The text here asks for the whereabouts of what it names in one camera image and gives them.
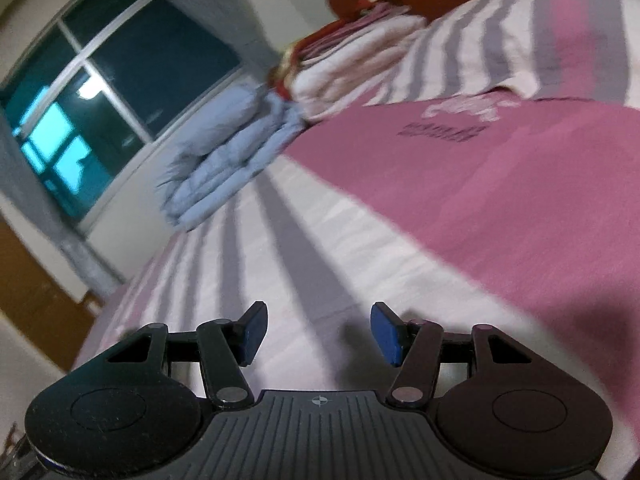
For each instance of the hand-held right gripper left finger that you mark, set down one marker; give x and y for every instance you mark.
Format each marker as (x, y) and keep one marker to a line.
(255, 332)

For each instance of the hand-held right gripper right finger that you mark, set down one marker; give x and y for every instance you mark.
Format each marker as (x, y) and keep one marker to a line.
(385, 332)

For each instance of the bed with striped pink sheet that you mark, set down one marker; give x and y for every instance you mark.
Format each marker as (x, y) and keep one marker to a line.
(450, 220)

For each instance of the folded light blue duvet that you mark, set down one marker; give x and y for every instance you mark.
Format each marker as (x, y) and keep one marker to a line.
(225, 165)

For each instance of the brown wooden door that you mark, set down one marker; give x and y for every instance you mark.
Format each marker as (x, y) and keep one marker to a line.
(35, 305)

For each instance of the grey curtain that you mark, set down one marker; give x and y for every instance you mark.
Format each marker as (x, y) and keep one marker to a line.
(220, 5)
(45, 220)

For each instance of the folded white quilt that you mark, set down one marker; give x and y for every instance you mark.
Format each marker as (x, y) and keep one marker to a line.
(350, 75)

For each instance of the folded red patterned blanket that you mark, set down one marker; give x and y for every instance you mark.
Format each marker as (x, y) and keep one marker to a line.
(287, 67)

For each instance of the sliding glass window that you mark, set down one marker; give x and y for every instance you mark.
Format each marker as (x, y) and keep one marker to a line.
(125, 85)

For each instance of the folded pink sheet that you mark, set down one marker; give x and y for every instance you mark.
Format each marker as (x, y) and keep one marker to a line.
(360, 27)

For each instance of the striped pillow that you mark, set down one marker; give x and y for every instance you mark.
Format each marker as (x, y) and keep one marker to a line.
(500, 45)

